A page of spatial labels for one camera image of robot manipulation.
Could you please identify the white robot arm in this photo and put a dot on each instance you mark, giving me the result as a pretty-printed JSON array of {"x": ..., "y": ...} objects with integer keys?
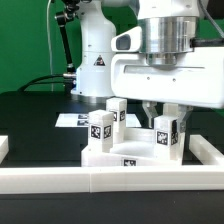
[{"x": 148, "y": 50}]

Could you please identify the white sheet with fiducial markers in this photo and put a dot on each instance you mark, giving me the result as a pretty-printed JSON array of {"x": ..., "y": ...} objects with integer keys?
[{"x": 81, "y": 120}]

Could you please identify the white square table top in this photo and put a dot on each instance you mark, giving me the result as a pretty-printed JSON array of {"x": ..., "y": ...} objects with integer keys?
[{"x": 137, "y": 149}]

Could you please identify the white workspace frame wall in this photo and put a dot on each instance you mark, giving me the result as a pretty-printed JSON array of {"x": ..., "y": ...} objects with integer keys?
[{"x": 106, "y": 179}]

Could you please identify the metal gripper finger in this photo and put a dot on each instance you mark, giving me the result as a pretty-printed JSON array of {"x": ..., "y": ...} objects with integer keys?
[
  {"x": 183, "y": 114},
  {"x": 149, "y": 108}
]

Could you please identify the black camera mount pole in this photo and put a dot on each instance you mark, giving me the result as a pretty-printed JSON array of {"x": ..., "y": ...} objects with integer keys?
[{"x": 62, "y": 18}]

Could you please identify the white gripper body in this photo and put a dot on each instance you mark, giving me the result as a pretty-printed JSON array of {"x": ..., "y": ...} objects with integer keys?
[{"x": 196, "y": 80}]

